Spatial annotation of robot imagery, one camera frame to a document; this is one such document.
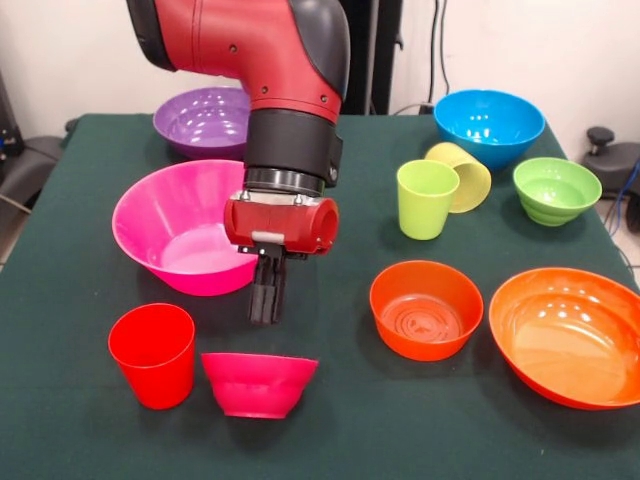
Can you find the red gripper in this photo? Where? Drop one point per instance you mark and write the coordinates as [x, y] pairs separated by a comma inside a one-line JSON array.
[[280, 225]]

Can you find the small crimson pink bowl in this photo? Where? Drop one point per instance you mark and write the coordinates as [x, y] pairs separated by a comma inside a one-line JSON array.
[[257, 385]]

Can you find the large magenta bowl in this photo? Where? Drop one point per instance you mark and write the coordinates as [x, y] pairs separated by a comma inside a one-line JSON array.
[[175, 230]]

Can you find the small orange bowl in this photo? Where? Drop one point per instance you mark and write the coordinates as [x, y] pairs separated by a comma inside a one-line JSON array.
[[425, 330]]

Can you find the yellow cup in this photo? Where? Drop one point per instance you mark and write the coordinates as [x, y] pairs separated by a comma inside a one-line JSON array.
[[475, 185]]

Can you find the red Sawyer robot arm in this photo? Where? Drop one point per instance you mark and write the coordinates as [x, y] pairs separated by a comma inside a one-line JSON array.
[[250, 50]]

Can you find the red cup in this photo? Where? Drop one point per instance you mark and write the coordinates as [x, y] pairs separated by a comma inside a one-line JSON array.
[[152, 365]]

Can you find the lime green cup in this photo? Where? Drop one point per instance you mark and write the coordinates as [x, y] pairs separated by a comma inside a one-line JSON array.
[[425, 210]]

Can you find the purple bowl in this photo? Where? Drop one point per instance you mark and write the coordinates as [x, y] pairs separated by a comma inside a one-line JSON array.
[[200, 125]]

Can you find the dark green tablecloth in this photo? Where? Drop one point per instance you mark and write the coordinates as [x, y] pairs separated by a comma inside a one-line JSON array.
[[75, 200]]

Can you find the black robot column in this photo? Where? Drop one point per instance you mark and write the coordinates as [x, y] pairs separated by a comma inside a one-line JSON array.
[[380, 50]]

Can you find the blue bowl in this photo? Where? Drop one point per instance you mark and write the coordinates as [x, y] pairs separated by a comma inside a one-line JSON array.
[[490, 130]]

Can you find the large orange bowl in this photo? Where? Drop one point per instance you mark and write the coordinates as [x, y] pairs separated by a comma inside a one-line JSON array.
[[570, 340]]

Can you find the small green bowl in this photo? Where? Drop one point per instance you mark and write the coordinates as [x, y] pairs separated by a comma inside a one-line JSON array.
[[557, 195]]

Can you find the black equipment box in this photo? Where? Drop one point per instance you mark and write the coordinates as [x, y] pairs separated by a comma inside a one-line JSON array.
[[7, 125]]

